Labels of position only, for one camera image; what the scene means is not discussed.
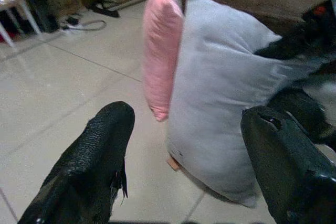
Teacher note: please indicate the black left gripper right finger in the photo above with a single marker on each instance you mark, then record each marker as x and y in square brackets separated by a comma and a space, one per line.
[283, 161]

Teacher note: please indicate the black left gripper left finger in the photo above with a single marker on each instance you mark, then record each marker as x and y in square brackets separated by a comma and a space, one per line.
[86, 161]

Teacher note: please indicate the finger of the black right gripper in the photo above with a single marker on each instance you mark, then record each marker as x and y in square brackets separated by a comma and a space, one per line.
[288, 47]
[304, 111]

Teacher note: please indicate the light grey pillow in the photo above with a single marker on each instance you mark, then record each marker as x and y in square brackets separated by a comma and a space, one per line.
[218, 98]

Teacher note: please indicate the pink pillow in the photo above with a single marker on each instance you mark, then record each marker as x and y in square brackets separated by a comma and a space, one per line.
[160, 51]

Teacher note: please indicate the black cabinet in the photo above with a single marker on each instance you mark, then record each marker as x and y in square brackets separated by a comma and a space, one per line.
[39, 3]

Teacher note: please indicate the white table frame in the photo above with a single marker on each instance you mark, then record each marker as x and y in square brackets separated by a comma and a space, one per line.
[27, 16]

